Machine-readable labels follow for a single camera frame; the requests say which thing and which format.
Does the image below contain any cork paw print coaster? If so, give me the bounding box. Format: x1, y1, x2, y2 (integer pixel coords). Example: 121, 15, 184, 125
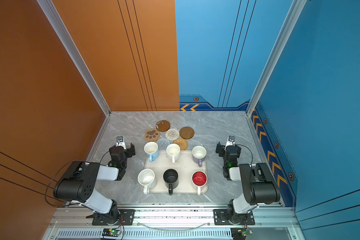
144, 128, 161, 142

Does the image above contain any blue grey woven coaster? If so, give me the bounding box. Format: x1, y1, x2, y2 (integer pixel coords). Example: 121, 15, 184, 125
157, 138, 171, 151

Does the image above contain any tan rattan woven coaster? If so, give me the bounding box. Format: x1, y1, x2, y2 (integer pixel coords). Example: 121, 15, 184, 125
173, 138, 189, 151

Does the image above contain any plain brown cork coaster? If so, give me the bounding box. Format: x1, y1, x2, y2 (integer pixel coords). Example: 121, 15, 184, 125
180, 127, 195, 140

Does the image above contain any glossy brown round coaster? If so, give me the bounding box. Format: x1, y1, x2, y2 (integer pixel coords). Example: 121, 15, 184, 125
156, 120, 171, 132

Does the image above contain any white woven rope coaster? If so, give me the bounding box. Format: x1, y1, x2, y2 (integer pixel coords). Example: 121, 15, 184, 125
165, 129, 180, 141

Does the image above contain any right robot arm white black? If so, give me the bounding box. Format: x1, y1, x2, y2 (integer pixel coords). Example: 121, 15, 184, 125
216, 143, 281, 225

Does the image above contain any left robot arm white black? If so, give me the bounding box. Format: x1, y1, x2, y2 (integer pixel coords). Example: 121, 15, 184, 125
53, 144, 136, 226

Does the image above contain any lavender mug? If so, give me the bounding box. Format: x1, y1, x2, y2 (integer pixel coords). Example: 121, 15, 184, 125
192, 146, 207, 168

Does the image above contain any light blue mug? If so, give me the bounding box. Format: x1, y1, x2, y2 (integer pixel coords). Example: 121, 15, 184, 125
144, 142, 160, 162

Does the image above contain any white mug front left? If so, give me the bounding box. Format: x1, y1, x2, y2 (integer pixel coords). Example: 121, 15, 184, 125
138, 169, 157, 195

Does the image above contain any red inside white mug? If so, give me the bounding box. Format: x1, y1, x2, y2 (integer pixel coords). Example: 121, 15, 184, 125
192, 171, 208, 195

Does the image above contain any cream serving tray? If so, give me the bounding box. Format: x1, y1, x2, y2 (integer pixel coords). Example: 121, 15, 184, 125
145, 151, 207, 194

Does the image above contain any white mug back centre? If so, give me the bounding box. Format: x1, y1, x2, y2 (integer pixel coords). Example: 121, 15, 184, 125
166, 144, 181, 164

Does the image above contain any black mug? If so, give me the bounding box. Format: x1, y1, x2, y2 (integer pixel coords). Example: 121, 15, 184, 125
163, 169, 179, 196

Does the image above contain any left green circuit board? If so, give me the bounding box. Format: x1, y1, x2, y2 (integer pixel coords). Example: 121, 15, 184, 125
101, 228, 123, 240

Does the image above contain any green circuit board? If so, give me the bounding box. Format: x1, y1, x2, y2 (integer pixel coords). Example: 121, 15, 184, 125
101, 228, 123, 240
231, 228, 253, 240

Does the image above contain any right green circuit board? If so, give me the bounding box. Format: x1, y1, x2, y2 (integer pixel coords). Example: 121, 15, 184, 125
231, 228, 253, 240

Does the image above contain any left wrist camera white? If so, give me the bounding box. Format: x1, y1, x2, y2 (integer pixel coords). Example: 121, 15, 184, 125
116, 136, 127, 150

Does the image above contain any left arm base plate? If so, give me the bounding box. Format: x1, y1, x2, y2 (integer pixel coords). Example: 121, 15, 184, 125
87, 209, 135, 227

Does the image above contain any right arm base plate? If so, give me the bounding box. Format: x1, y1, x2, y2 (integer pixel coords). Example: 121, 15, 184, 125
213, 209, 256, 226

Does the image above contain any aluminium front rail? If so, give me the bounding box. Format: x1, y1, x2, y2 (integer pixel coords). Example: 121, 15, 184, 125
48, 204, 300, 229

